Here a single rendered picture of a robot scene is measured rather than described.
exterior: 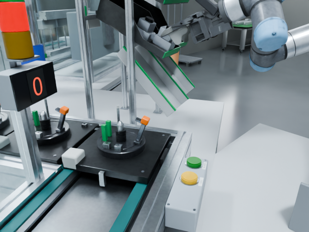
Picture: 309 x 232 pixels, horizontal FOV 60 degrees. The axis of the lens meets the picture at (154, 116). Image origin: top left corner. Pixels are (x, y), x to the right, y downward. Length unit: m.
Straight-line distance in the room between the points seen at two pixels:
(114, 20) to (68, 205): 0.59
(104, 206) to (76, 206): 0.07
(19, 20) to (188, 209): 0.49
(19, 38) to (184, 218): 0.48
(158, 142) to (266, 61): 0.39
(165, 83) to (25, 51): 0.59
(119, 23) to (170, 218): 0.62
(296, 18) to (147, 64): 8.90
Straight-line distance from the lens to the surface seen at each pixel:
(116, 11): 0.94
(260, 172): 0.93
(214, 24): 0.84
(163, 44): 0.90
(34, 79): 0.59
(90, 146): 0.81
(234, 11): 0.80
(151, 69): 1.04
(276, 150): 1.08
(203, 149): 1.00
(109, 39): 1.98
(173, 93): 1.03
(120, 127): 0.75
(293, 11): 9.83
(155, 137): 0.83
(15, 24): 0.57
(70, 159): 0.74
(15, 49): 0.58
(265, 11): 0.74
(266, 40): 0.72
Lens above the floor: 1.37
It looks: 24 degrees down
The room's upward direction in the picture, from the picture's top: straight up
